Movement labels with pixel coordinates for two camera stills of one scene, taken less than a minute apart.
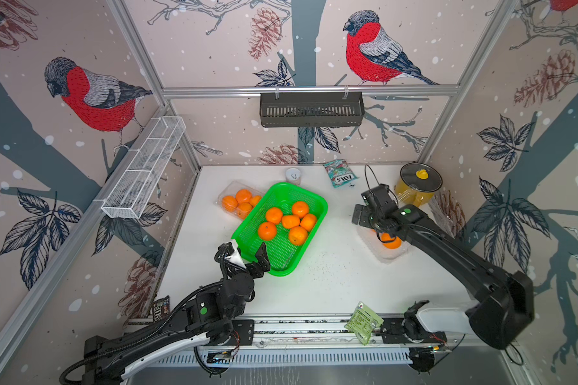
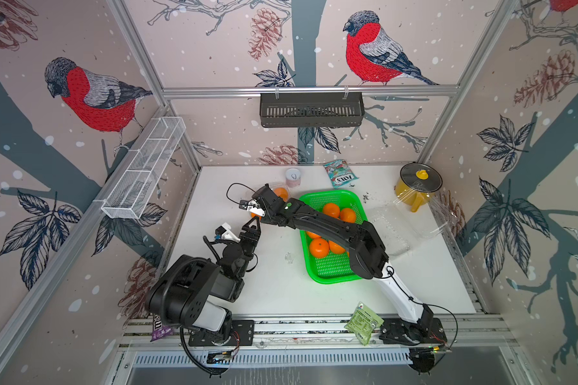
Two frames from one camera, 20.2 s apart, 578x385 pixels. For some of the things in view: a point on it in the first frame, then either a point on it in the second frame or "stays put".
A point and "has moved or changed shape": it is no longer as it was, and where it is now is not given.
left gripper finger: x=225 y=249 to x=229 y=233
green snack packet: x=363 y=322 stays put
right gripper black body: x=368 y=219 to x=269 y=217
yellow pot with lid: x=417 y=183 stays put
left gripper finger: x=262 y=254 to x=253 y=232
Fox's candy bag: x=339 y=173 stays put
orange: x=243 y=196 to x=282 y=192
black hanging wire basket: x=311 y=109 stays put
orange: x=291 y=220 has moved or changed shape
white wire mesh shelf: x=129 y=198 stays put
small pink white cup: x=293 y=176 stays put
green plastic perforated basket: x=286 y=221 to x=334 y=269
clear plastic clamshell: x=238 y=199 to x=282 y=189
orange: x=266 y=231 to x=319 y=248
